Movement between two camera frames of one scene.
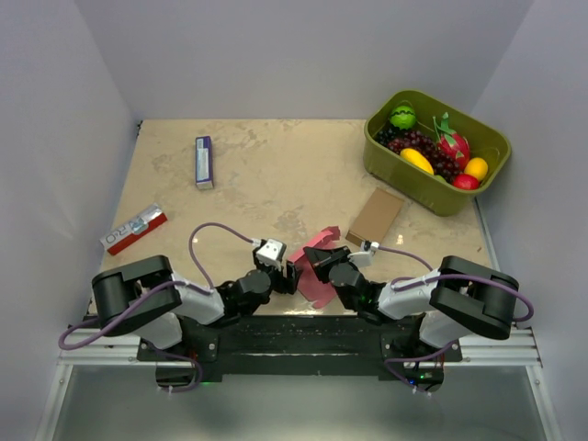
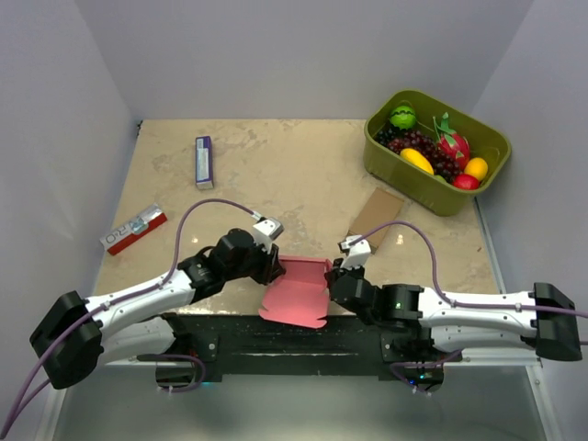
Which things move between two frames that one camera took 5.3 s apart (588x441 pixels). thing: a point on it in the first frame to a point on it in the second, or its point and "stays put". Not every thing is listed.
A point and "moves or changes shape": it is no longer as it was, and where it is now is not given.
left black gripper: (285, 283) to (270, 266)
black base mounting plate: (300, 346) stays put
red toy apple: (465, 181) stays put
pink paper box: (310, 282) moves or changes shape
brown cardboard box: (375, 218) stays put
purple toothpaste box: (203, 163) stays put
